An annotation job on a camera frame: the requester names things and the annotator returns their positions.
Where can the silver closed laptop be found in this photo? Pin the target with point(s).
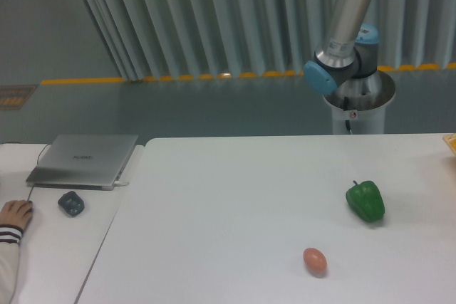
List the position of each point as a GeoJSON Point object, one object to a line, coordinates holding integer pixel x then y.
{"type": "Point", "coordinates": [83, 162]}

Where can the yellow basket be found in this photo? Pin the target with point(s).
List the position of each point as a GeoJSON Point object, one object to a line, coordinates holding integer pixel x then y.
{"type": "Point", "coordinates": [450, 141]}

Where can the person's hand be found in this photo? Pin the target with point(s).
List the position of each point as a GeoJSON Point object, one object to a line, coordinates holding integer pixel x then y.
{"type": "Point", "coordinates": [13, 212]}

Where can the small black plastic part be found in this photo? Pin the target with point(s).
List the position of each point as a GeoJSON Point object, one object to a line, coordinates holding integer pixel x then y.
{"type": "Point", "coordinates": [71, 203]}

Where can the green bell pepper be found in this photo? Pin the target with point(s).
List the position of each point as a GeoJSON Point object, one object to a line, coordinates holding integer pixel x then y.
{"type": "Point", "coordinates": [365, 200]}

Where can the brown egg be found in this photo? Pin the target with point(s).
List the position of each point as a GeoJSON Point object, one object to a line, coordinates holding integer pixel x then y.
{"type": "Point", "coordinates": [315, 261]}

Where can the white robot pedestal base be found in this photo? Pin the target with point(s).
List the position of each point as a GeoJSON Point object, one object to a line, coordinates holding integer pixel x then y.
{"type": "Point", "coordinates": [358, 106]}

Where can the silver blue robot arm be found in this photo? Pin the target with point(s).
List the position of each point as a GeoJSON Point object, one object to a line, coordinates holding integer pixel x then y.
{"type": "Point", "coordinates": [347, 51]}

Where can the white pleated curtain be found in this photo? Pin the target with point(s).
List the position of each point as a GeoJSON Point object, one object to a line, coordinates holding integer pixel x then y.
{"type": "Point", "coordinates": [192, 38]}

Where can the forearm in white sleeve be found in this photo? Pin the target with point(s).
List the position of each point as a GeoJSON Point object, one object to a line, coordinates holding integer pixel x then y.
{"type": "Point", "coordinates": [10, 252]}

